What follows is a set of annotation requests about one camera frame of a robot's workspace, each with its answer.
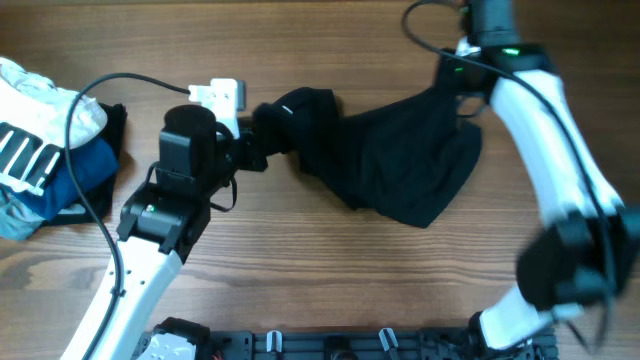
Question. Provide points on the black polo shirt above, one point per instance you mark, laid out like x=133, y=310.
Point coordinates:
x=406, y=160

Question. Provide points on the white folded shirt black print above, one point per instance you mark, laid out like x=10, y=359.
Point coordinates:
x=33, y=120

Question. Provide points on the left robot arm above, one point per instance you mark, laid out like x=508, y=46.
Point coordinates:
x=160, y=224

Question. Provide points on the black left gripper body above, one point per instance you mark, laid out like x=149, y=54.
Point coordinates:
x=241, y=154

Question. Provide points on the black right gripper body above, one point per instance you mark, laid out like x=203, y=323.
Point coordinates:
x=451, y=80

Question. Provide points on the light blue folded garment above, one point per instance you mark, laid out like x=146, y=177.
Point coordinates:
x=18, y=222

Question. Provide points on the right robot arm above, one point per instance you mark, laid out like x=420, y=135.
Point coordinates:
x=590, y=238

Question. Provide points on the black folded garment in pile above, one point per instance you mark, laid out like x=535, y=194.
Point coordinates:
x=114, y=130

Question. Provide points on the blue folded shirt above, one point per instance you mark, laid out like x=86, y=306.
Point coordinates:
x=95, y=165

